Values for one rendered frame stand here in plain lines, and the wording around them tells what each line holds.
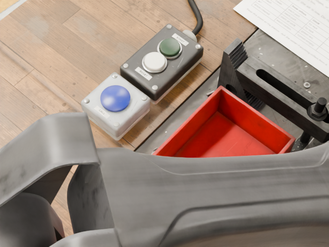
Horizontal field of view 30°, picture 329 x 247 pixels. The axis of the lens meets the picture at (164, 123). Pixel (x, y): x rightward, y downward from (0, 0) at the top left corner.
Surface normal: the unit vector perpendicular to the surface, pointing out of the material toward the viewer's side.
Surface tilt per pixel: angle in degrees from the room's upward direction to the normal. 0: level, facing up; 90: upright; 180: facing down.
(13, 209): 28
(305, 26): 1
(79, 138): 23
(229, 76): 90
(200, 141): 0
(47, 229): 65
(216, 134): 0
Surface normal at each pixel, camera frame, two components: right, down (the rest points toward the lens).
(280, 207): 0.39, -0.55
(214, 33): 0.02, -0.50
